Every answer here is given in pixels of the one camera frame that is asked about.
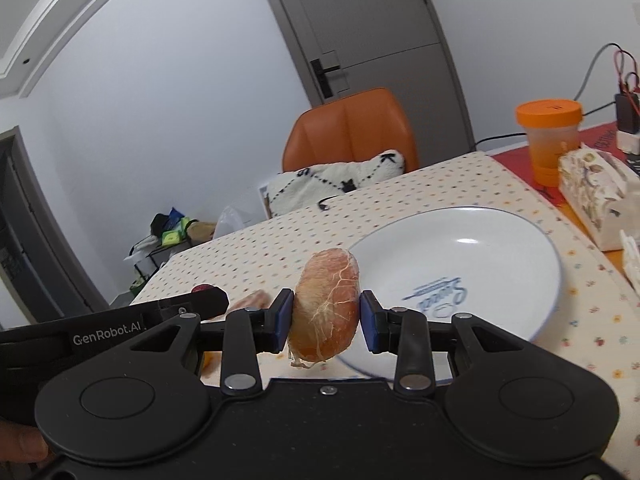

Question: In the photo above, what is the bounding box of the black rack with clutter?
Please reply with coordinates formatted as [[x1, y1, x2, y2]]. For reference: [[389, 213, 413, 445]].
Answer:
[[124, 208, 217, 297]]

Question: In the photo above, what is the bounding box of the peeled orange half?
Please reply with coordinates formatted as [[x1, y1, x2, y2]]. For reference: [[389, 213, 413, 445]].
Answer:
[[288, 248, 360, 368]]

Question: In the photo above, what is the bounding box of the black cable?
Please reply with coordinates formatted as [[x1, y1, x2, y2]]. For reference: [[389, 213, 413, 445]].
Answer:
[[473, 43, 640, 151]]

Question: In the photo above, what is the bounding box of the black door handle lock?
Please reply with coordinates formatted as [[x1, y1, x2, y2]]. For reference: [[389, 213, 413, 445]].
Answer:
[[309, 58, 342, 100]]

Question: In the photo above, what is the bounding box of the clear plastic bag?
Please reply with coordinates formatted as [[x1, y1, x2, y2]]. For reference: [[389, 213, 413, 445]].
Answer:
[[213, 206, 267, 238]]

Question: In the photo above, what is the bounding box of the white plate blue rim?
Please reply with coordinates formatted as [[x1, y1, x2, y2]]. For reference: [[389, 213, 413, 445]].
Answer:
[[336, 205, 564, 377]]

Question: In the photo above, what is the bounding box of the red cherry tomato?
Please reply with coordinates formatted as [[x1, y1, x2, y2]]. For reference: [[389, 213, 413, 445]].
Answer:
[[191, 284, 215, 292]]

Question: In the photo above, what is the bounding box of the black power adapter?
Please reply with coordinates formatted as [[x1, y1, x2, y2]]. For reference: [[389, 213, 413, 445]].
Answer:
[[615, 92, 639, 134]]

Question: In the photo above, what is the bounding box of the floral tissue box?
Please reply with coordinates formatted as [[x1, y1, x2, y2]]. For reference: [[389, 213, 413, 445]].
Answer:
[[559, 144, 639, 252]]

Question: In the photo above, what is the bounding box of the white black patterned cushion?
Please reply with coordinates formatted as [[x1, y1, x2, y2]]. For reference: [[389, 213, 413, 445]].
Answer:
[[266, 150, 405, 217]]

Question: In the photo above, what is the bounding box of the person's hand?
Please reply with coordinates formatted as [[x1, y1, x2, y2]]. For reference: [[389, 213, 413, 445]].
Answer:
[[0, 422, 49, 464]]

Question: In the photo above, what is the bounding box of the red table mat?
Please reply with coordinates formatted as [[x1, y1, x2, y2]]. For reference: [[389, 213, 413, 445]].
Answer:
[[495, 124, 639, 266]]

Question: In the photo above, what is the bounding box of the orange leather chair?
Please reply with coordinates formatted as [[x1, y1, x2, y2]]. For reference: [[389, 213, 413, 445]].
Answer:
[[282, 88, 419, 172]]

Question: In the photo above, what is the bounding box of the floral white tablecloth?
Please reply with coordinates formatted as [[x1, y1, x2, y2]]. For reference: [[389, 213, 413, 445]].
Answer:
[[137, 153, 639, 479]]

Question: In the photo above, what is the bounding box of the grey door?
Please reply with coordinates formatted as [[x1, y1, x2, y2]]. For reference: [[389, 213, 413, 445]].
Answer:
[[268, 0, 474, 166]]

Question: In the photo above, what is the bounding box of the orange lidded plastic jar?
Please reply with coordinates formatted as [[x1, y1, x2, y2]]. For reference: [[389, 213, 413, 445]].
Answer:
[[515, 99, 584, 188]]

